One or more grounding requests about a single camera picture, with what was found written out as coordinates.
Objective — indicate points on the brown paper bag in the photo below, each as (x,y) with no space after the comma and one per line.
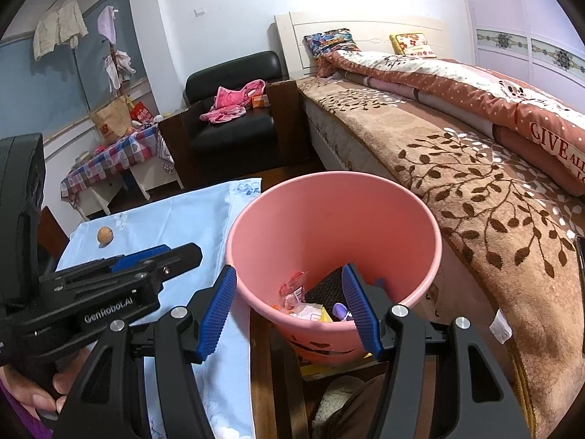
(112,121)

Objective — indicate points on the black foam net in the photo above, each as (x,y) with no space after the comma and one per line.
(327,286)

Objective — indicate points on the red snack wrapper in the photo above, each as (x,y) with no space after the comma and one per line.
(292,290)

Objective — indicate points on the person's left forearm purple sleeve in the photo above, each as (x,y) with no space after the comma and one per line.
(18,420)

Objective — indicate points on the brown leaf-patterned blanket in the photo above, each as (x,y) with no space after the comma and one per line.
(457,183)

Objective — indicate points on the pink plastic bin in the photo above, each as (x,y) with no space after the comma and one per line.
(333,224)

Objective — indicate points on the person's left hand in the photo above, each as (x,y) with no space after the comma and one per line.
(61,384)

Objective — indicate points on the pink hanging cloth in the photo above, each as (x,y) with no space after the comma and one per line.
(107,23)

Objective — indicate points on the white hanging rags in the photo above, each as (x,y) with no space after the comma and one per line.
(119,68)

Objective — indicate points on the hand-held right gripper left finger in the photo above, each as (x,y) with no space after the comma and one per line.
(219,311)

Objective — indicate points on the brown walnut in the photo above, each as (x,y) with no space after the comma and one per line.
(105,236)

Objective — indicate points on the cream hanging garment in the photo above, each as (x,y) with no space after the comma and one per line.
(59,27)

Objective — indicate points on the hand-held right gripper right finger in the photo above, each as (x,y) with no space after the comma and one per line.
(361,311)

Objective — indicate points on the white fluffy slipper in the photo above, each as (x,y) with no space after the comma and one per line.
(333,398)

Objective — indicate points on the white wooden bed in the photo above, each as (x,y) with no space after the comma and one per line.
(329,146)

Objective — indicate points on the checked tablecloth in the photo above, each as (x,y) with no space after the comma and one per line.
(114,155)

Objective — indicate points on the small white table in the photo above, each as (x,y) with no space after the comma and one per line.
(151,183)

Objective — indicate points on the white wardrobe with floral band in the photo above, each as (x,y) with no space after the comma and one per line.
(512,18)

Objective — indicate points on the small orange box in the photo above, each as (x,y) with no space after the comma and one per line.
(260,101)

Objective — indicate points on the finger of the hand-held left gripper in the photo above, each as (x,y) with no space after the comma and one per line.
(178,258)
(137,256)

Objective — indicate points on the red gift bag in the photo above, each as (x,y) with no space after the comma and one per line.
(140,112)

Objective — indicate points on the yellow plastic bag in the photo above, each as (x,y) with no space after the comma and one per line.
(327,314)

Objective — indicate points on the person's brown trouser leg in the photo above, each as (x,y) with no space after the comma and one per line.
(365,411)

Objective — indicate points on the colourful printed pillow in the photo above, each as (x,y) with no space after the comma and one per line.
(331,43)

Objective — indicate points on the black phone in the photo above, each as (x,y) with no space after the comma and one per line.
(580,265)

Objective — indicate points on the pink dotted quilt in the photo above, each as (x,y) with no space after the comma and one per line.
(480,91)

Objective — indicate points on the yellow flowered pillow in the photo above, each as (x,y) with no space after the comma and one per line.
(413,45)

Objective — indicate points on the purple plastic bag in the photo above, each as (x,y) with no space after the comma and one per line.
(342,311)

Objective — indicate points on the pink garment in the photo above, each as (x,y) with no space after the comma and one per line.
(233,103)

